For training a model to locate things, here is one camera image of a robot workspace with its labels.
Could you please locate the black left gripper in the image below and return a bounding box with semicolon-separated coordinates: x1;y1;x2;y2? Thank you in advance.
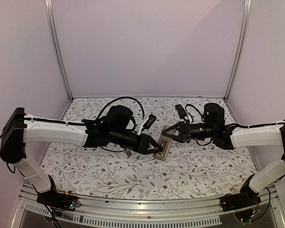
109;128;162;154

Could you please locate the beige remote control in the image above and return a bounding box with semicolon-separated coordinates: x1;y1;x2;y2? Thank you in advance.
153;133;172;161

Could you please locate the beige battery cover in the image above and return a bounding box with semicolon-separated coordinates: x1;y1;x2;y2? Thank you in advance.
125;148;132;157

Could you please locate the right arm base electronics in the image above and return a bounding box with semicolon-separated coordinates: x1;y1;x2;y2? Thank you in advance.
219;177;271;224

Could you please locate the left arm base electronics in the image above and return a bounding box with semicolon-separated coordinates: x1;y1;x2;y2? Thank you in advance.
33;176;81;228

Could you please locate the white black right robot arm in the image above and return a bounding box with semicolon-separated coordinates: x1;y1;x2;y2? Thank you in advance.
162;103;285;207

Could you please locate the floral patterned table mat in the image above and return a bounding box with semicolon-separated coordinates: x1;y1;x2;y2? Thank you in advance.
41;98;256;200

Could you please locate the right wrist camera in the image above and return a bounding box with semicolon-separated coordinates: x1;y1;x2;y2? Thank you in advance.
175;104;190;123

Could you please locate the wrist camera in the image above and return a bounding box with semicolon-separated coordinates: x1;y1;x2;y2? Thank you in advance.
175;104;190;123
137;114;157;135

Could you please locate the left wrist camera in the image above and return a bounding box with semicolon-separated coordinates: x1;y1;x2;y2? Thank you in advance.
137;114;157;135

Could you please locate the right aluminium frame post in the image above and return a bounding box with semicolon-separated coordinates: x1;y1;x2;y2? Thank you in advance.
224;0;252;102

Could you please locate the aluminium frame post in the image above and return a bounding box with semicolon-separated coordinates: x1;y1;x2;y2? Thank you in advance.
44;0;74;101
224;0;252;102

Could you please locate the aluminium front rail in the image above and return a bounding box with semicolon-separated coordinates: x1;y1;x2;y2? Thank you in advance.
11;184;285;228

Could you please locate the left aluminium frame post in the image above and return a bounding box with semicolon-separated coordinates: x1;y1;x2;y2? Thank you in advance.
44;0;74;101

